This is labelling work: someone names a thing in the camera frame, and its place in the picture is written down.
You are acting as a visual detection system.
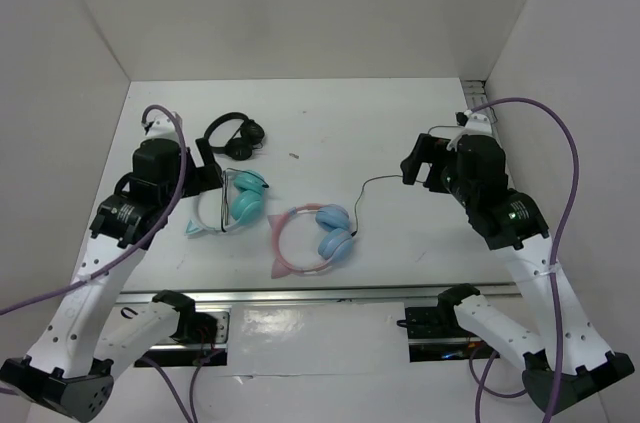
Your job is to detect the thin black headphone cable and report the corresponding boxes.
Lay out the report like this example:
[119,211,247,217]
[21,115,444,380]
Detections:
[351,173,404,237]

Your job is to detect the pink blue cat-ear headphones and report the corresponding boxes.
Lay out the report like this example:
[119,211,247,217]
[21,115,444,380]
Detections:
[267,203,355,280]

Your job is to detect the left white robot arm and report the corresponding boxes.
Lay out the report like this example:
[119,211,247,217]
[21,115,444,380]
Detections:
[1,138,222,422]

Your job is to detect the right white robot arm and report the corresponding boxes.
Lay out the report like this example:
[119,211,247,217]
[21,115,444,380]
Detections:
[400,134,635,414]

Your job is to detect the teal cat-ear headphones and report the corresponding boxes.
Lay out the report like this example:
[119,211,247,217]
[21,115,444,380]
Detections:
[184,168,270,238]

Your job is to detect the black headphones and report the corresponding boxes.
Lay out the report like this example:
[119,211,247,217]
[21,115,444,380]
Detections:
[203,112,266,161]

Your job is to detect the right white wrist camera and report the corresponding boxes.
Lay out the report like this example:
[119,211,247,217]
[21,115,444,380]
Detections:
[446,109,493,151]

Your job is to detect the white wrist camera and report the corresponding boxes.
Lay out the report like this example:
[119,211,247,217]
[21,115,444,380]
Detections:
[142,113,179,143]
[446,109,493,151]

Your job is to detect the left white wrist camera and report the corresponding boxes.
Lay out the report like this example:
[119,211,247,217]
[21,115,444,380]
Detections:
[142,113,179,143]

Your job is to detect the aluminium rail front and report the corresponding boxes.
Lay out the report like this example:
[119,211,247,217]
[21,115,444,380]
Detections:
[116,283,520,306]

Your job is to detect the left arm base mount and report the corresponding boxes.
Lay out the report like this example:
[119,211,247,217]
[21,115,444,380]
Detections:
[134,308,230,368]

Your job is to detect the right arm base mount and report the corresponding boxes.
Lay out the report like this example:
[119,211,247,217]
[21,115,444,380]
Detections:
[396,307,491,363]

